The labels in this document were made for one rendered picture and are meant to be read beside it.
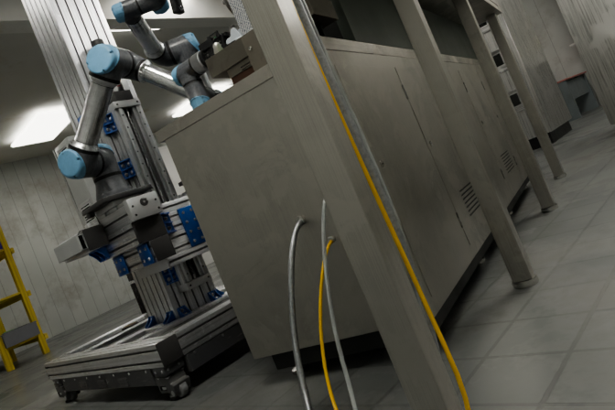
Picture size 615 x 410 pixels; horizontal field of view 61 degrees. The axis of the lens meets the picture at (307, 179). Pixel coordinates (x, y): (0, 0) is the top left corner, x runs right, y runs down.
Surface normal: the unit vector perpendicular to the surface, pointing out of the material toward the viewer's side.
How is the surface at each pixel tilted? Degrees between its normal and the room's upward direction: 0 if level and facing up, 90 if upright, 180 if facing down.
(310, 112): 90
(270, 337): 90
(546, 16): 90
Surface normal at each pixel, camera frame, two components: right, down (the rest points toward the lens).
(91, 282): 0.67, -0.30
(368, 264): -0.47, 0.17
